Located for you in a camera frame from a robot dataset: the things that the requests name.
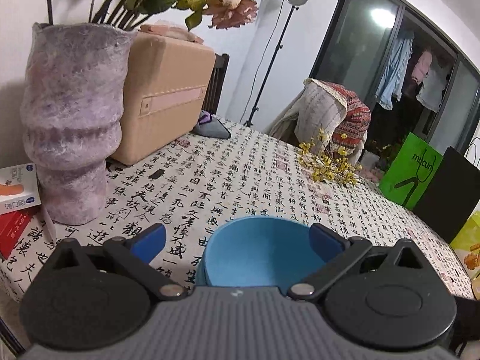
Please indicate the yellow flower branch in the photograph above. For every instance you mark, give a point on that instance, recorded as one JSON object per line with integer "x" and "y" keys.
{"x": 324, "y": 164}

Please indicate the calligraphy print tablecloth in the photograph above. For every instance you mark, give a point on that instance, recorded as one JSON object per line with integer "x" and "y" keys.
{"x": 195, "y": 184}

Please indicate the pink small suitcase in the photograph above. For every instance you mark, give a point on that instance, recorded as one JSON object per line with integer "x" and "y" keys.
{"x": 164, "y": 90}

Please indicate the light blue hanging shirt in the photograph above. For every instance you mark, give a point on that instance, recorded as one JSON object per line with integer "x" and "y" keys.
{"x": 393, "y": 76}

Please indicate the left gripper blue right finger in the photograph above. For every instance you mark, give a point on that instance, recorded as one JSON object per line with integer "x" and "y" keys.
{"x": 339, "y": 255}

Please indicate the yellow-green snack box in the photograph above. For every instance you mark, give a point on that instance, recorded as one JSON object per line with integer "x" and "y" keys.
{"x": 466, "y": 245}

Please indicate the blue bowl top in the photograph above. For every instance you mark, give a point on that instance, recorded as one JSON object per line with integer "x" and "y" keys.
{"x": 258, "y": 251}

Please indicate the pink hanging garment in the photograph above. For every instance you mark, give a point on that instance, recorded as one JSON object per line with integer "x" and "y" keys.
{"x": 422, "y": 66}

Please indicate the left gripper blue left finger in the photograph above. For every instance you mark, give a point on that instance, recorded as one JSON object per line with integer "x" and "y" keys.
{"x": 133, "y": 257}

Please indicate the chair with patterned blanket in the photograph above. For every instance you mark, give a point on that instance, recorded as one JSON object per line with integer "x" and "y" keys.
{"x": 329, "y": 117}

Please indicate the purple textured vase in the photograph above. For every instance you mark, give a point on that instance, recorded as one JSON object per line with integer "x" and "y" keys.
{"x": 73, "y": 103}

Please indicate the red box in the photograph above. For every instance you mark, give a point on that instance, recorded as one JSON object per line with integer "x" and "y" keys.
{"x": 12, "y": 226}

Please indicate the grey purple cloth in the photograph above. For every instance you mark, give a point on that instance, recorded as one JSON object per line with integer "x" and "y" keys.
{"x": 208, "y": 126}

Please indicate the white blue small box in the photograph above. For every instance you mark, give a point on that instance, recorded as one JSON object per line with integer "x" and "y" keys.
{"x": 19, "y": 188}

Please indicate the green mucun paper bag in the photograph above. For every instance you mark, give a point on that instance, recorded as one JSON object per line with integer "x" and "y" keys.
{"x": 411, "y": 172}

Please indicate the white hanging garment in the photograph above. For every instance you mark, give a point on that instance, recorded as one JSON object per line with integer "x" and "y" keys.
{"x": 430, "y": 95}

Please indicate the dark wooden chair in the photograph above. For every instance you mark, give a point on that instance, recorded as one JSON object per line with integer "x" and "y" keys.
{"x": 213, "y": 94}

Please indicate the black paper bag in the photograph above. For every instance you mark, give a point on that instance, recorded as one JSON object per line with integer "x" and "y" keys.
{"x": 450, "y": 197}

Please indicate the studio light on stand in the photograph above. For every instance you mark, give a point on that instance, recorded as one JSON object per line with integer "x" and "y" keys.
{"x": 294, "y": 6}

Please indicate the black sliding window frame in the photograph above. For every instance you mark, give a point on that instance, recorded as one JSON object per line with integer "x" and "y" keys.
{"x": 354, "y": 54}

